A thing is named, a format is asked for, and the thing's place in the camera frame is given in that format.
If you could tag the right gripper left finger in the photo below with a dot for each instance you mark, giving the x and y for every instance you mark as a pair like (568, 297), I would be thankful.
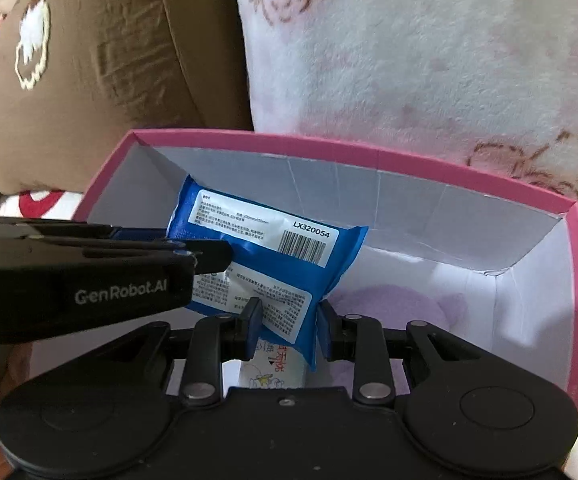
(213, 341)

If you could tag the pink cardboard box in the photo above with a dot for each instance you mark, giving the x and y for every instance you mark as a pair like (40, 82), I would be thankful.
(511, 249)

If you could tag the brown embroidered pillow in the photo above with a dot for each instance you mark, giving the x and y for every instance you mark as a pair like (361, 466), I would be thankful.
(77, 75)

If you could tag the white tissue pack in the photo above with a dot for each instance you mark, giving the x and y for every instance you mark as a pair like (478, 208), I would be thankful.
(273, 366)

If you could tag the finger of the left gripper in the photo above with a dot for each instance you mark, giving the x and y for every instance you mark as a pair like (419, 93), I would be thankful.
(69, 232)
(49, 253)

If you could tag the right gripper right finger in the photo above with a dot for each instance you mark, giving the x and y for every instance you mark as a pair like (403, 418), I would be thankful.
(356, 355)

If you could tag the blue wet wipes pack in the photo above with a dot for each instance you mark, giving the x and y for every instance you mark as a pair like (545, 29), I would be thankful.
(288, 262)

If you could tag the pink checkered pillow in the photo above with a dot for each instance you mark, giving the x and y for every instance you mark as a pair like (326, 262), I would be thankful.
(491, 84)

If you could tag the purple plush toy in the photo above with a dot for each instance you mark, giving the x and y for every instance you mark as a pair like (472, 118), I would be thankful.
(394, 306)

